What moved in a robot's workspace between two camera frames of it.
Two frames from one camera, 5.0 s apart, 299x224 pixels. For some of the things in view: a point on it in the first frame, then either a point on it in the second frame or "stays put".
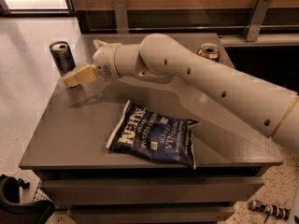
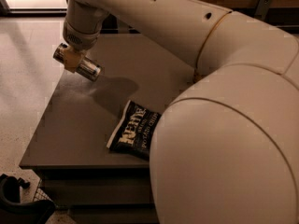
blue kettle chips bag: [154, 135] stays put
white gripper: [105, 61] → [81, 40]
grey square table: [98, 185] stays put
